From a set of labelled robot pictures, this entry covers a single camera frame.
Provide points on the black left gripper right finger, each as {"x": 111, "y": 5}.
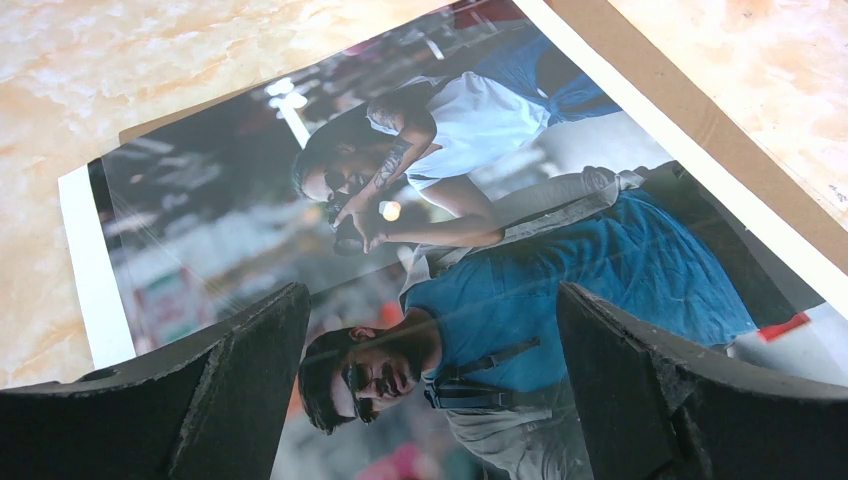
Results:
{"x": 653, "y": 405}

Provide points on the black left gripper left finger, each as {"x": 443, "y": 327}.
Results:
{"x": 211, "y": 405}

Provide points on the printed colour photo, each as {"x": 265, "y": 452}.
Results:
{"x": 432, "y": 193}

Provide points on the brown cardboard backing board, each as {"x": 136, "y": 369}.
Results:
{"x": 760, "y": 85}

